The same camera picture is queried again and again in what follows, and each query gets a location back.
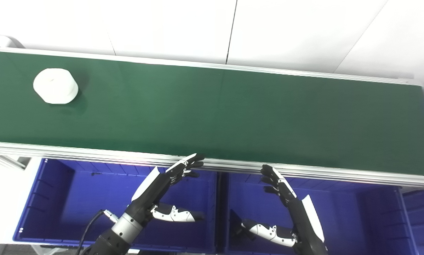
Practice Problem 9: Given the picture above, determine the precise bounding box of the blue plastic bin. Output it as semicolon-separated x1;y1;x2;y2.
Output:
13;158;218;254
399;189;424;255
218;172;417;255

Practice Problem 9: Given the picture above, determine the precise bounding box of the green conveyor belt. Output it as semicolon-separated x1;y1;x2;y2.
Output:
0;45;424;191
0;51;424;177

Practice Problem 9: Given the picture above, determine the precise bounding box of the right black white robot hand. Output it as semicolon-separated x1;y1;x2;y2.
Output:
241;164;328;255

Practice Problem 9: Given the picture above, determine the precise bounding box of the grey conveyor end cover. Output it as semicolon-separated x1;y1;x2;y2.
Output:
0;34;24;49

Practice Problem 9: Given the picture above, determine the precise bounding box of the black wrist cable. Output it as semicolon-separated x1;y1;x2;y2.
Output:
75;209;119;255

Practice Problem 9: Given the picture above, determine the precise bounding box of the white cylindrical part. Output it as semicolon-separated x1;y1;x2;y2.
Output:
33;68;79;105

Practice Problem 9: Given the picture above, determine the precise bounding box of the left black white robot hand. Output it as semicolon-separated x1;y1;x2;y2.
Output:
126;153;206;226

